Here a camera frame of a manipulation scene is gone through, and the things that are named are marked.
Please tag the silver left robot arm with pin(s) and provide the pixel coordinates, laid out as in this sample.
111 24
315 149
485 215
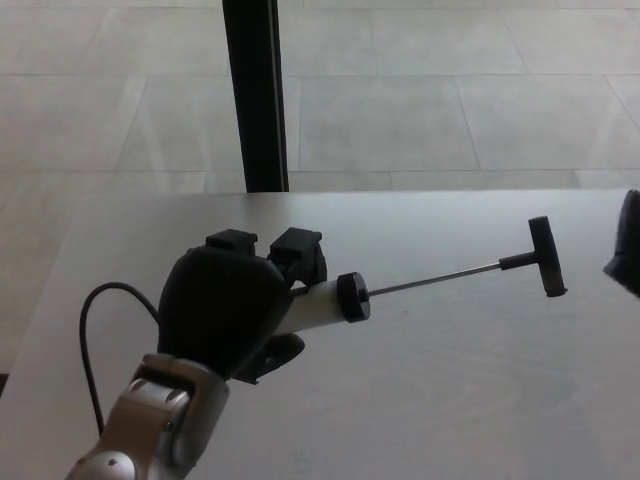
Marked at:
165 415

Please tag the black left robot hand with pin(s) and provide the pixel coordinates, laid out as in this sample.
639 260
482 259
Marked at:
220 310

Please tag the black vertical post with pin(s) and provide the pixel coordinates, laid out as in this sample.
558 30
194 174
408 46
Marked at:
255 100

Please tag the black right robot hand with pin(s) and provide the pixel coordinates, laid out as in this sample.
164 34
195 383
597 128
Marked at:
630 250

